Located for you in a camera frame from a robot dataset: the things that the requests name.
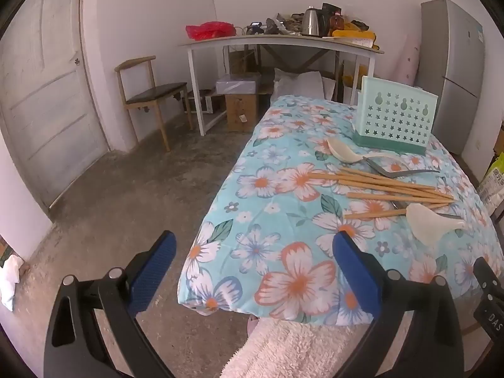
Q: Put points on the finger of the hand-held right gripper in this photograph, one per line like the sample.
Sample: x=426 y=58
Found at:
x=492 y=311

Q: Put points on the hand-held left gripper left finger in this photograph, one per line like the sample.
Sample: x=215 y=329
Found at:
x=153 y=271

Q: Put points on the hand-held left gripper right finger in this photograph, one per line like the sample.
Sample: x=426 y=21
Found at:
x=354 y=275

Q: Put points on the pile of wooden chopsticks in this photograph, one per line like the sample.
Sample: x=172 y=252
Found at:
x=429 y=196

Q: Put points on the green perforated utensil holder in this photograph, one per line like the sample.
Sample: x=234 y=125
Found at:
x=393 y=118

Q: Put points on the person's fluffy pale clothing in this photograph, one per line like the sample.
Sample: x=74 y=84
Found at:
x=291 y=350

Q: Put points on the floral tablecloth table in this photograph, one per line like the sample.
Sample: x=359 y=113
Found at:
x=275 y=204

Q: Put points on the white printed sack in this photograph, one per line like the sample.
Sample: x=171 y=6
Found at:
x=494 y=181

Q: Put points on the white cloth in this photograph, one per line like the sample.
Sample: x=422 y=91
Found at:
x=8 y=279

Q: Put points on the large open cardboard box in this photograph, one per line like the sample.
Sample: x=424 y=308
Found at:
x=500 y=141

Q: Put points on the small white box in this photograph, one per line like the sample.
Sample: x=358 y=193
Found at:
x=204 y=102

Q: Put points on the wooden chair dark seat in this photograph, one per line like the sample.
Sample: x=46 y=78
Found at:
x=157 y=92

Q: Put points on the brown cardboard box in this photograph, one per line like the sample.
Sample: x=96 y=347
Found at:
x=240 y=110

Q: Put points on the orange plastic bag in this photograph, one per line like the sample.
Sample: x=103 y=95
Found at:
x=350 y=78

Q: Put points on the white wrapped foam box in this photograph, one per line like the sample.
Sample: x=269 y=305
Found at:
x=236 y=83

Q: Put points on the white panel door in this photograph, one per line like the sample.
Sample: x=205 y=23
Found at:
x=39 y=86

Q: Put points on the pink rolled mat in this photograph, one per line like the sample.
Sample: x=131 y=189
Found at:
x=407 y=61

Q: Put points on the grey refrigerator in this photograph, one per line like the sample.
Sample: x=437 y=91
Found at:
x=453 y=67

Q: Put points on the yellow bag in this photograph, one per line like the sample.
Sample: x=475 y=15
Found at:
x=350 y=34

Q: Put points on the red plastic bag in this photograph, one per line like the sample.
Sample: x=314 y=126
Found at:
x=208 y=30

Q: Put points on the long white table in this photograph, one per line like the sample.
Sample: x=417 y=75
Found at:
x=275 y=40

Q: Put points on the steel electric kettle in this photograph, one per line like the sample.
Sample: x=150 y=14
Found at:
x=311 y=21

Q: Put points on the crumpled foil bag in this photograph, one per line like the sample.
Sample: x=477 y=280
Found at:
x=281 y=24

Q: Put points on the dark snack bag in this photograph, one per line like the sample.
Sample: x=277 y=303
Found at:
x=330 y=13

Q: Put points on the small black device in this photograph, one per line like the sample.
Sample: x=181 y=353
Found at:
x=256 y=27

